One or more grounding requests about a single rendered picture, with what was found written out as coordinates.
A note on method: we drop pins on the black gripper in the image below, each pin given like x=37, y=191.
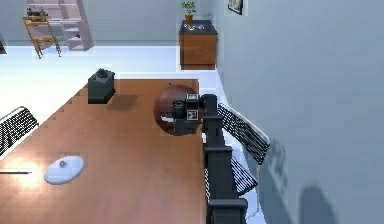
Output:
x=181, y=126

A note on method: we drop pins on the brown basketball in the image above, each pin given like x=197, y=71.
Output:
x=166, y=100

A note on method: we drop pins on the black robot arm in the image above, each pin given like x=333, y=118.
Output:
x=220, y=173

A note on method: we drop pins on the brown wooden table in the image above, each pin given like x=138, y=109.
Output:
x=126, y=166

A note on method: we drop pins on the dark grey box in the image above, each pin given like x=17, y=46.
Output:
x=100, y=88

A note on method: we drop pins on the brown wooden cabinet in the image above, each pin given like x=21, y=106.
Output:
x=197, y=50

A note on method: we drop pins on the black mesh chair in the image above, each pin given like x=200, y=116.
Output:
x=243, y=130
x=15, y=128

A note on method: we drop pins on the green potted plant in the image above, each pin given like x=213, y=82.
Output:
x=189, y=11

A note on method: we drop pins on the pale blue round plate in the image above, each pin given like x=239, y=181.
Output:
x=65, y=170

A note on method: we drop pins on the white shelf desk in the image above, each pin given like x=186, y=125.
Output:
x=75, y=25

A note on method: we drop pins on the black framed picture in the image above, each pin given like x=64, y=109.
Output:
x=235, y=5

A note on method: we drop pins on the light wooden chair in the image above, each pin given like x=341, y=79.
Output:
x=41, y=33

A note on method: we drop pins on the black pen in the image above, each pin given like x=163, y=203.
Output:
x=15, y=172

